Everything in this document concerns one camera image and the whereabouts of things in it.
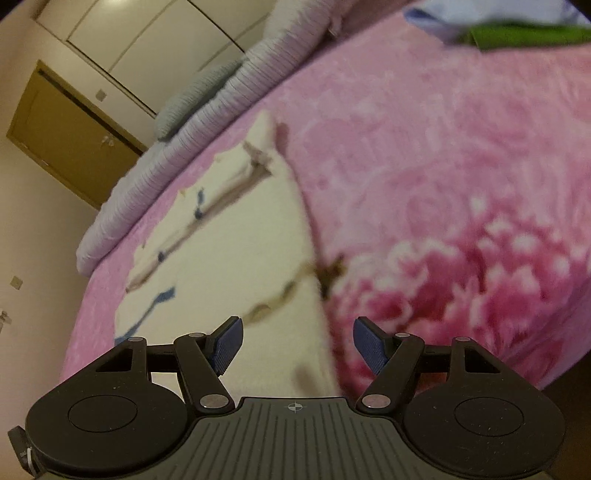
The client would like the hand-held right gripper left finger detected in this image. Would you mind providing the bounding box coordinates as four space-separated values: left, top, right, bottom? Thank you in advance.
95 315 245 414

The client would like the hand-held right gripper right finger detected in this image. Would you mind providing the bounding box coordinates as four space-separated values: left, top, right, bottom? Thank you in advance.
353 315 502 414

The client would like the white fleece garment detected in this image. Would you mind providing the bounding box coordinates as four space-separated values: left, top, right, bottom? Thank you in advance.
113 111 345 398

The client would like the pink floral blanket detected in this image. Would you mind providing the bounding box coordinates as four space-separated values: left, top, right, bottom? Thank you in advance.
58 9 591 398

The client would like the grey striped quilt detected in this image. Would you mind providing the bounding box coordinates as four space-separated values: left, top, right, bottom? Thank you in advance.
76 0 361 277

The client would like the grey pillow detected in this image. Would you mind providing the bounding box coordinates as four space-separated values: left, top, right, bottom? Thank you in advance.
154 60 245 140

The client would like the brown wooden door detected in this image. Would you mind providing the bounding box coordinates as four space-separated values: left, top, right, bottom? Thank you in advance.
7 60 148 210

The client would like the cream wardrobe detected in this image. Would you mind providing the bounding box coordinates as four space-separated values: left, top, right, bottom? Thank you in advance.
37 0 282 116

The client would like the light blue garment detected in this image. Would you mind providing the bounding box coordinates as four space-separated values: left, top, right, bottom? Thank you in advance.
404 0 591 44

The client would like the green garment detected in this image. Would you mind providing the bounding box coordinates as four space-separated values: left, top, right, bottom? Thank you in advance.
466 23 591 51

